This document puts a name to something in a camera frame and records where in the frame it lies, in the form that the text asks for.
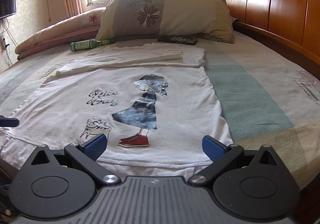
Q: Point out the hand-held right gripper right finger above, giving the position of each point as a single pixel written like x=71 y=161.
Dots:
x=212 y=148

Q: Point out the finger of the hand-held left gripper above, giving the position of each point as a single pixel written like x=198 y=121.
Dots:
x=5 y=199
x=8 y=121

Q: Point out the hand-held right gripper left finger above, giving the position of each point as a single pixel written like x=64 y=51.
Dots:
x=95 y=146

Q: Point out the white long-sleeve printed shirt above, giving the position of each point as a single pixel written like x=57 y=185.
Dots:
x=75 y=114

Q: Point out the white power strip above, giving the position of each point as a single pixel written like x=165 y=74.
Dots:
x=4 y=42

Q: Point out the green glass bottle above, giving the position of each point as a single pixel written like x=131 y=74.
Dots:
x=82 y=45

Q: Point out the folded pink floral quilt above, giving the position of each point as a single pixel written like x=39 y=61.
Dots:
x=62 y=31

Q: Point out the dark patterned flat packet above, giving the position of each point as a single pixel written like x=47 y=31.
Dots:
x=177 y=40

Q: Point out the floral patchwork pillow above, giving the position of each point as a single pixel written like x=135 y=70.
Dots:
x=190 y=13

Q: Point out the wooden headboard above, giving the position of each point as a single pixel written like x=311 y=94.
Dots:
x=275 y=1

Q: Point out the black wall television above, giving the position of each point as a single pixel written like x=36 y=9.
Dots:
x=7 y=2

